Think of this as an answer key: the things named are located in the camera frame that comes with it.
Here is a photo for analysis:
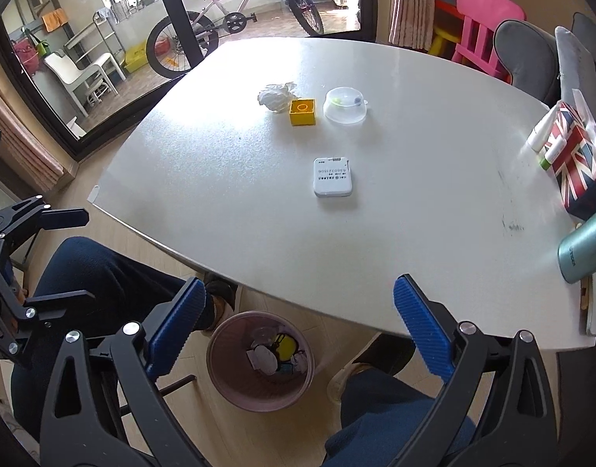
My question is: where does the pink striped curtain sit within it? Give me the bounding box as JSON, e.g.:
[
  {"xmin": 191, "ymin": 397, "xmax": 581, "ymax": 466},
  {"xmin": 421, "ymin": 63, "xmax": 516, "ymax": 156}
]
[
  {"xmin": 0, "ymin": 78, "xmax": 65, "ymax": 193},
  {"xmin": 388, "ymin": 0, "xmax": 437, "ymax": 52}
]

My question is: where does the yellow children's stool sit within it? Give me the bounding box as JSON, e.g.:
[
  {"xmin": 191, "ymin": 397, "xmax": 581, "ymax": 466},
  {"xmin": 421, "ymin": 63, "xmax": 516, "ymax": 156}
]
[{"xmin": 428, "ymin": 26, "xmax": 461, "ymax": 56}]

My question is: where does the person's leg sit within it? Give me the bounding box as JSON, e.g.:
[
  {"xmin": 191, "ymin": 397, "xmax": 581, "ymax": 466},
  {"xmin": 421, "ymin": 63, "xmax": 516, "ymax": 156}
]
[
  {"xmin": 11, "ymin": 236, "xmax": 216, "ymax": 443},
  {"xmin": 322, "ymin": 370, "xmax": 476, "ymax": 467}
]

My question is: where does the pink bag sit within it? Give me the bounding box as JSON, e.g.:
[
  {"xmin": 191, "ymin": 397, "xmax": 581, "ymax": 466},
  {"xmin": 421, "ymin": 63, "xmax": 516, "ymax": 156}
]
[{"xmin": 13, "ymin": 39, "xmax": 40, "ymax": 76}]

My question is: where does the person's left leg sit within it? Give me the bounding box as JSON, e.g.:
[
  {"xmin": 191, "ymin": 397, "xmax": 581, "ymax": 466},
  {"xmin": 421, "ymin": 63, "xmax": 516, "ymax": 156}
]
[{"xmin": 11, "ymin": 236, "xmax": 216, "ymax": 443}]

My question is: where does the flag print tissue box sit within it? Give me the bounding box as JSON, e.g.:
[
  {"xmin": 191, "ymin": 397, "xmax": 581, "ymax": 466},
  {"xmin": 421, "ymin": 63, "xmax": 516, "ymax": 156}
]
[{"xmin": 541, "ymin": 88, "xmax": 596, "ymax": 219}]

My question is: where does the red children's table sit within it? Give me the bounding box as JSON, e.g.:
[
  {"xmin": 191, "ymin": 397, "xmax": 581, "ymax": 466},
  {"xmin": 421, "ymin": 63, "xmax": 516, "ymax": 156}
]
[{"xmin": 434, "ymin": 0, "xmax": 466, "ymax": 23}]

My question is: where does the green-capped white tube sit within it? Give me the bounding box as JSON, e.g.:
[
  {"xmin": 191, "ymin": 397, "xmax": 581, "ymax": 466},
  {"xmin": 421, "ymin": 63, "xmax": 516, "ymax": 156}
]
[{"xmin": 538, "ymin": 139, "xmax": 566, "ymax": 170}]

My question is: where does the yellow plastic crate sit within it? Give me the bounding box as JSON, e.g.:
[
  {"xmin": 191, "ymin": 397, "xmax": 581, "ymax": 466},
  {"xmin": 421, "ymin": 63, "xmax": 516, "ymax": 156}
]
[{"xmin": 123, "ymin": 41, "xmax": 149, "ymax": 74}]

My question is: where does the person's slipper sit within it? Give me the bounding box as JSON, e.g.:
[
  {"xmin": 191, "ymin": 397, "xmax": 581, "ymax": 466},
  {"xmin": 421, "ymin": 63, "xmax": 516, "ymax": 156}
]
[
  {"xmin": 327, "ymin": 362, "xmax": 371, "ymax": 404},
  {"xmin": 200, "ymin": 272, "xmax": 237, "ymax": 334}
]

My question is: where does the grey sofa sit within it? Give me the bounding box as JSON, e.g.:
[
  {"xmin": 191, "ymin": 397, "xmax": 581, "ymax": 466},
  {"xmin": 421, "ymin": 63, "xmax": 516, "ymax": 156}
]
[{"xmin": 492, "ymin": 12, "xmax": 596, "ymax": 122}]

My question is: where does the person's right leg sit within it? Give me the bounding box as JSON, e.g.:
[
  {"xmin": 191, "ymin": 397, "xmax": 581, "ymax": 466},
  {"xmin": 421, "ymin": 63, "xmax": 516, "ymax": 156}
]
[{"xmin": 322, "ymin": 370, "xmax": 476, "ymax": 467}]

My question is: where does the mauve plastic waste bin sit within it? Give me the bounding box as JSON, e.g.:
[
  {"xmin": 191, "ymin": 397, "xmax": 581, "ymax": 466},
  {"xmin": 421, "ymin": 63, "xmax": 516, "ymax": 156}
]
[{"xmin": 206, "ymin": 311, "xmax": 315, "ymax": 410}]

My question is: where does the black sliding door frame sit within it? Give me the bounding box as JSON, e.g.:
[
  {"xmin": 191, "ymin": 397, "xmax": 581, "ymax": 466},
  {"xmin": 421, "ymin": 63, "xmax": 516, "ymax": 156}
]
[{"xmin": 0, "ymin": 0, "xmax": 379, "ymax": 161}]

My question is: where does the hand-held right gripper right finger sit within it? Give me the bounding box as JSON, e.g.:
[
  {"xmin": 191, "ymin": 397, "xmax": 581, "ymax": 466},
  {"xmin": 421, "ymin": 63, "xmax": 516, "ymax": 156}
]
[{"xmin": 393, "ymin": 274, "xmax": 557, "ymax": 467}]

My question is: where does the clear round container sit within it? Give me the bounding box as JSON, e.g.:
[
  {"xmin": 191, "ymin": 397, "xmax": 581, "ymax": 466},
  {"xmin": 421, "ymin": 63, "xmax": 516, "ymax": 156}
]
[{"xmin": 323, "ymin": 86, "xmax": 371, "ymax": 126}]

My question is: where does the yellow round zip case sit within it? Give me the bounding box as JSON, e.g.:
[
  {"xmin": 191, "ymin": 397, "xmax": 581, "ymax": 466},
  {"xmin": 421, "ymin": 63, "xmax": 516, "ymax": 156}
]
[{"xmin": 274, "ymin": 333, "xmax": 299, "ymax": 361}]

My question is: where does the white plastic chair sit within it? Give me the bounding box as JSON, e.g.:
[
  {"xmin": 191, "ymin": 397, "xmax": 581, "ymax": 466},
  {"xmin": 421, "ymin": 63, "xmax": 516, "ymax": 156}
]
[{"xmin": 44, "ymin": 51, "xmax": 118, "ymax": 118}]

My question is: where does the white bicycle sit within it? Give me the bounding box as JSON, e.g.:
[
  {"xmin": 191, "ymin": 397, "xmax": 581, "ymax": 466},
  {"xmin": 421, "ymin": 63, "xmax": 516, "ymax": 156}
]
[{"xmin": 146, "ymin": 0, "xmax": 325, "ymax": 79}]

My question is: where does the pink children's chair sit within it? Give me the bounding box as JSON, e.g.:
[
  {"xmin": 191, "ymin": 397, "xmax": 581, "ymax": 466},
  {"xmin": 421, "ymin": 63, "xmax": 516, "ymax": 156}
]
[{"xmin": 451, "ymin": 0, "xmax": 527, "ymax": 81}]

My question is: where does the small white box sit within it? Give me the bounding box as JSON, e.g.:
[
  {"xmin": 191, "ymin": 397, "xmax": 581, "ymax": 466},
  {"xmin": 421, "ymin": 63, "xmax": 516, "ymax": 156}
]
[{"xmin": 312, "ymin": 156, "xmax": 354, "ymax": 198}]

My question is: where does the light grey cushion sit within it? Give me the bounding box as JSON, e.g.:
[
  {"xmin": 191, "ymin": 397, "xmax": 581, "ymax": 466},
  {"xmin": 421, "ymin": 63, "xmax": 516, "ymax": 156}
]
[{"xmin": 555, "ymin": 26, "xmax": 596, "ymax": 112}]

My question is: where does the white fabric pouch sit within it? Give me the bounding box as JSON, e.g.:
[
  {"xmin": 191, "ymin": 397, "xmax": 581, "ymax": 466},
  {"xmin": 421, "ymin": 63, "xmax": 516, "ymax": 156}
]
[{"xmin": 249, "ymin": 345, "xmax": 279, "ymax": 375}]

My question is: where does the teal thermos bottle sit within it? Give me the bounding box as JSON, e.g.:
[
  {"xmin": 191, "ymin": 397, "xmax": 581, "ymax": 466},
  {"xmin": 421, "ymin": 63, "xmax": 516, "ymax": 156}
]
[{"xmin": 557, "ymin": 202, "xmax": 596, "ymax": 284}]

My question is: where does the metal rack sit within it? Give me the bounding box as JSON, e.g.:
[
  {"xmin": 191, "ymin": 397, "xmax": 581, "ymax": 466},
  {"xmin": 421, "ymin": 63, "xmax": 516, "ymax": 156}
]
[{"xmin": 64, "ymin": 0, "xmax": 130, "ymax": 83}]

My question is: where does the person's left slipper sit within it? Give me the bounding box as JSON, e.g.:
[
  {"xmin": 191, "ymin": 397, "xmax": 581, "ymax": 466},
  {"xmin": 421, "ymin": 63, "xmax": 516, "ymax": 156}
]
[{"xmin": 200, "ymin": 272, "xmax": 237, "ymax": 334}]

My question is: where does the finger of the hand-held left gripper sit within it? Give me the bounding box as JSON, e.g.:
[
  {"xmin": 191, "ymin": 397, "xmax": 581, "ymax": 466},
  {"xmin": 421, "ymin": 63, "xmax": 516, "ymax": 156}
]
[
  {"xmin": 0, "ymin": 195, "xmax": 90, "ymax": 242},
  {"xmin": 21, "ymin": 290, "xmax": 97, "ymax": 326}
]

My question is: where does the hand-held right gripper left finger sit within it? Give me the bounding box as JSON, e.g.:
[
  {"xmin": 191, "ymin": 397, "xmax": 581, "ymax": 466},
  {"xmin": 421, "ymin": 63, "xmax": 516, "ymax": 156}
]
[{"xmin": 40, "ymin": 276, "xmax": 207, "ymax": 467}]

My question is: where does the yellow toy brick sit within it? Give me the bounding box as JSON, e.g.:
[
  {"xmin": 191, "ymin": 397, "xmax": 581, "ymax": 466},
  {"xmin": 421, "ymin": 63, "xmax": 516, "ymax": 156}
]
[{"xmin": 288, "ymin": 98, "xmax": 318, "ymax": 127}]

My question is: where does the orange cloth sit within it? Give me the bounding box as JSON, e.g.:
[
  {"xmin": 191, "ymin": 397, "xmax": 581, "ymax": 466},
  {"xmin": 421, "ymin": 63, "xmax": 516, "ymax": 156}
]
[{"xmin": 41, "ymin": 9, "xmax": 67, "ymax": 34}]

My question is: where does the person's right slipper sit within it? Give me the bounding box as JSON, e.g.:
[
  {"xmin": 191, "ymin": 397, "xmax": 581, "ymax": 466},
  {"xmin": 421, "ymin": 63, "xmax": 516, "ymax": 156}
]
[{"xmin": 327, "ymin": 362, "xmax": 371, "ymax": 404}]

